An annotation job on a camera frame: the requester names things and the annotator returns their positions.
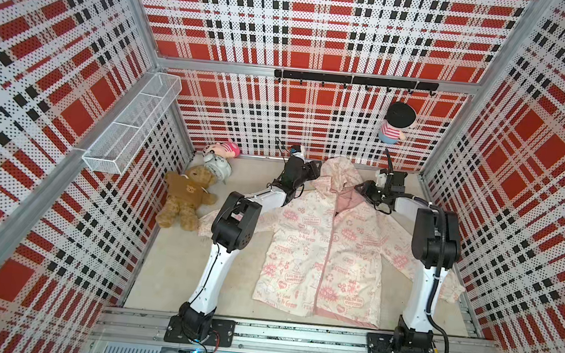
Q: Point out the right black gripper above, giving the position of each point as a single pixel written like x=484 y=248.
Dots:
x=368 y=187

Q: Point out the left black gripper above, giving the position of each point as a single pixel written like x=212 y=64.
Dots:
x=313 y=168

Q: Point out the cream pink printed jacket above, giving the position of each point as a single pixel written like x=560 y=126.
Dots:
x=329 y=249

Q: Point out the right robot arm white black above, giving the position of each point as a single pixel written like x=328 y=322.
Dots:
x=435 y=247

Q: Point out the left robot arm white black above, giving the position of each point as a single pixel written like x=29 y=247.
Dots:
x=232 y=230

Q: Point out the black-haired striped doll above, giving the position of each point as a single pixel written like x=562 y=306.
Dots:
x=399 y=117

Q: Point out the pink plush doll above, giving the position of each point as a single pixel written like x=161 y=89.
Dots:
x=225 y=150

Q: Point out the brown teddy bear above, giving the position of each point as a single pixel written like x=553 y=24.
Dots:
x=185 y=194

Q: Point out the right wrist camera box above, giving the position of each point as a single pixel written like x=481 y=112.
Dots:
x=381 y=178

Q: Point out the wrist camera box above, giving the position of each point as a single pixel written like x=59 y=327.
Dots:
x=297 y=151
x=381 y=178

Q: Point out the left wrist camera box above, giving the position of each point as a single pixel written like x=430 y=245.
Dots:
x=297 y=151

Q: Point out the black wall hook rail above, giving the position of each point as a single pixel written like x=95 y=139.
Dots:
x=325 y=78

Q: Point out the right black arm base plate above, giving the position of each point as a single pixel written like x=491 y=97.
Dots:
x=389 y=343

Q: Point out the white wire mesh basket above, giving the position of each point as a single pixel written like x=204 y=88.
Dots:
x=115 y=149

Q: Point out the aluminium front rail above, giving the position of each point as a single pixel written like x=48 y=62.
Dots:
x=297 y=344

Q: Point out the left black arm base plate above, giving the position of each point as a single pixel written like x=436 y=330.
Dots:
x=210 y=332

